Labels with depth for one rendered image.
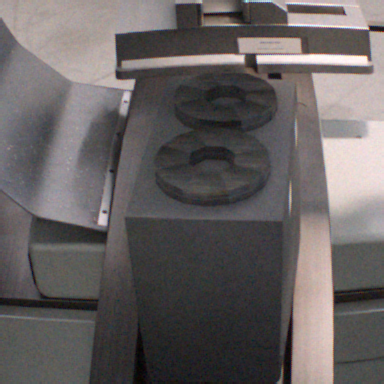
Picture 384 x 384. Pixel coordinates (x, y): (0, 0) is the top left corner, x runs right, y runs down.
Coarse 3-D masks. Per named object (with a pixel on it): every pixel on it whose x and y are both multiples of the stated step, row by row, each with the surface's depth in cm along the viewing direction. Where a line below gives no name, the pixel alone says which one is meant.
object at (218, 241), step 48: (192, 96) 97; (240, 96) 99; (288, 96) 99; (192, 144) 91; (240, 144) 91; (288, 144) 93; (144, 192) 88; (192, 192) 86; (240, 192) 86; (288, 192) 89; (144, 240) 87; (192, 240) 87; (240, 240) 86; (288, 240) 92; (144, 288) 90; (192, 288) 89; (240, 288) 89; (288, 288) 96; (144, 336) 93; (192, 336) 93; (240, 336) 92
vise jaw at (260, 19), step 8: (248, 0) 137; (256, 0) 136; (264, 0) 136; (272, 0) 136; (280, 0) 139; (248, 8) 137; (256, 8) 137; (264, 8) 137; (272, 8) 137; (280, 8) 137; (248, 16) 138; (256, 16) 138; (264, 16) 138; (272, 16) 138; (280, 16) 138; (264, 24) 138; (272, 24) 138; (280, 24) 138; (288, 24) 138
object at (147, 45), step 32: (128, 0) 149; (160, 0) 148; (192, 0) 137; (288, 0) 146; (320, 0) 146; (352, 0) 146; (128, 32) 139; (160, 32) 139; (192, 32) 139; (224, 32) 139; (256, 32) 139; (288, 32) 139; (320, 32) 139; (352, 32) 139; (128, 64) 142; (160, 64) 142; (192, 64) 141; (224, 64) 141; (256, 64) 142; (288, 64) 141; (320, 64) 140; (352, 64) 140
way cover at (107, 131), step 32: (0, 32) 145; (0, 64) 142; (32, 64) 149; (32, 96) 144; (64, 96) 150; (96, 96) 152; (128, 96) 153; (0, 128) 133; (32, 128) 139; (64, 128) 144; (96, 128) 145; (0, 160) 129; (32, 160) 135; (64, 160) 138; (96, 160) 139; (32, 192) 130; (64, 192) 133; (96, 192) 134; (96, 224) 129
